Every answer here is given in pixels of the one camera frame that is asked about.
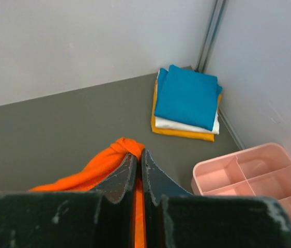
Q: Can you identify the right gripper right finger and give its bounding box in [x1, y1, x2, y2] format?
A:
[141, 149, 291, 248]

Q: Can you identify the folded blue t shirt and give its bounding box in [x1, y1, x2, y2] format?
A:
[154, 65, 222, 130]

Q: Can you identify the pink compartment organizer tray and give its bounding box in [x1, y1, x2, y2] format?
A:
[191, 143, 291, 219]

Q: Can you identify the orange t shirt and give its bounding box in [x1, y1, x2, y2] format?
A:
[31, 137, 146, 247]

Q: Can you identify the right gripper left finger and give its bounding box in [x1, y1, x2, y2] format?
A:
[0, 154, 137, 247]

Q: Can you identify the folded yellow t shirt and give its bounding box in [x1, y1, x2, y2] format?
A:
[151, 80, 215, 142]

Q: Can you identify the folded white t shirt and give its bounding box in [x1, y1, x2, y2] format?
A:
[152, 68, 220, 134]

